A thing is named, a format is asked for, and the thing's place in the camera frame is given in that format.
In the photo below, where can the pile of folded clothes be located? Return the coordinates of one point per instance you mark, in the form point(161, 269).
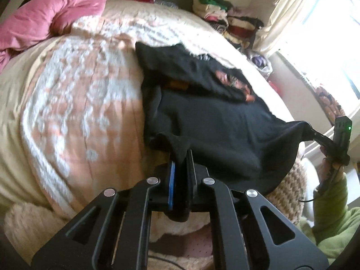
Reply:
point(227, 19)

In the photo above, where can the orange patterned cloth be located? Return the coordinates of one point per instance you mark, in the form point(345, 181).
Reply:
point(330, 102)

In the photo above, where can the person's right forearm green sleeve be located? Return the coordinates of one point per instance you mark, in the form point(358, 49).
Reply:
point(337, 216)

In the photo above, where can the beige fluffy blanket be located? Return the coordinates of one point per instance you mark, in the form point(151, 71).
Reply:
point(28, 225)

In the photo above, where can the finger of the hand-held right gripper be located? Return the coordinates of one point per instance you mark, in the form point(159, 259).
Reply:
point(320, 138)

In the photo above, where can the person's right hand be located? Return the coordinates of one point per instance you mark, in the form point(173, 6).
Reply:
point(327, 173)

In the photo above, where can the black t-shirt with print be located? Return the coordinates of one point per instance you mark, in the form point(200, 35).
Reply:
point(225, 123)

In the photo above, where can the cream curtain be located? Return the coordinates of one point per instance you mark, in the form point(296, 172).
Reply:
point(287, 11)

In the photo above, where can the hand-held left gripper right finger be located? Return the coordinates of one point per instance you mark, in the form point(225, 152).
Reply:
point(187, 185)

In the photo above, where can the window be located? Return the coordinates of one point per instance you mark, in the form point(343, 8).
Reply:
point(332, 33)

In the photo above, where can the grey patterned cloth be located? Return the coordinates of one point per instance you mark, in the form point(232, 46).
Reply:
point(167, 2)

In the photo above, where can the peach patterned blanket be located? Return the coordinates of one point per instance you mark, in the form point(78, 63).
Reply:
point(70, 104)

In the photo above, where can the pink quilt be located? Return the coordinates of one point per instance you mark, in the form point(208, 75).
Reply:
point(42, 17)

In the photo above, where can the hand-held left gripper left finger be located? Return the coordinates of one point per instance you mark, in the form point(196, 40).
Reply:
point(171, 185)

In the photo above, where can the purple cloth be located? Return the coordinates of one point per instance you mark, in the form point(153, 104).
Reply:
point(258, 61)

